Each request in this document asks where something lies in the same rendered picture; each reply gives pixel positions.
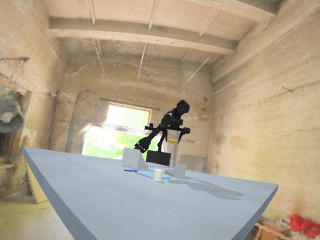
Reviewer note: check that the light blue flat mat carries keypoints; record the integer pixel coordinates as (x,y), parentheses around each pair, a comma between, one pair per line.
(150,175)

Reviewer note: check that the white cylinder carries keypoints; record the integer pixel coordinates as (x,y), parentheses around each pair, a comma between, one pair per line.
(157,175)

